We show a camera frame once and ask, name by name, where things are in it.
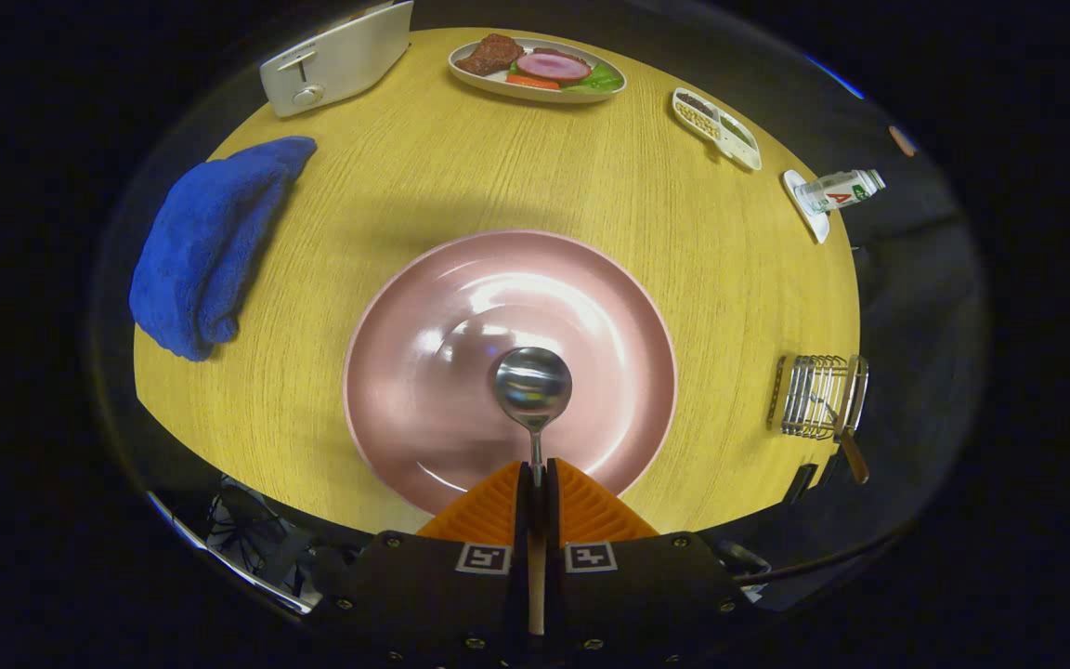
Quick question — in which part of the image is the white divided grain tray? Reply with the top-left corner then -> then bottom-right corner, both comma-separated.
671,87 -> 763,172

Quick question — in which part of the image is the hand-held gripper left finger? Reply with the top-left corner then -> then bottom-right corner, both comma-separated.
312,460 -> 533,669

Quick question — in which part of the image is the blue towel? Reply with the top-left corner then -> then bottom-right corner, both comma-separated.
129,136 -> 318,362

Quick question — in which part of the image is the pink round plate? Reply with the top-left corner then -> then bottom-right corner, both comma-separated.
343,230 -> 678,517

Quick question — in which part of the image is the wooden handled metal fork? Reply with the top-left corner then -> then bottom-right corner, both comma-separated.
837,358 -> 870,486

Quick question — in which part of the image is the grey oval food plate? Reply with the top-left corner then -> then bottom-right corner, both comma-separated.
448,33 -> 628,104

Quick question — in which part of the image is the white toaster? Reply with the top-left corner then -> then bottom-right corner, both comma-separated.
259,0 -> 414,119

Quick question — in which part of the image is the white labelled drink bottle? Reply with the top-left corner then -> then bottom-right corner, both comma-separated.
794,169 -> 887,216

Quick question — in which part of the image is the brown toy meat slab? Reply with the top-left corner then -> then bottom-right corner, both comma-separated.
454,33 -> 525,77

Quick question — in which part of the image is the metal wire cutlery basket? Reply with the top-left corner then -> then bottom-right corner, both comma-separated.
766,354 -> 870,441

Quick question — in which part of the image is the pink toy ham slice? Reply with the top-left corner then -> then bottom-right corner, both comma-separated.
515,52 -> 594,85

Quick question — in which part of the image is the wooden handled metal spoon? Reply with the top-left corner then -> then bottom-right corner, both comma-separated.
493,347 -> 574,637

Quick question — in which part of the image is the white square coaster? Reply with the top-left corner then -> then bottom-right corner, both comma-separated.
783,169 -> 831,245

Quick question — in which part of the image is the green toy lettuce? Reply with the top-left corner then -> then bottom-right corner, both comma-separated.
563,62 -> 625,94

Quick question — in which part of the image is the black table clamp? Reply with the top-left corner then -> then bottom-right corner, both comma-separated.
784,463 -> 819,507

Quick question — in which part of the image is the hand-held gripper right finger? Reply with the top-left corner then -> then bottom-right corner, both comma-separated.
542,457 -> 759,669

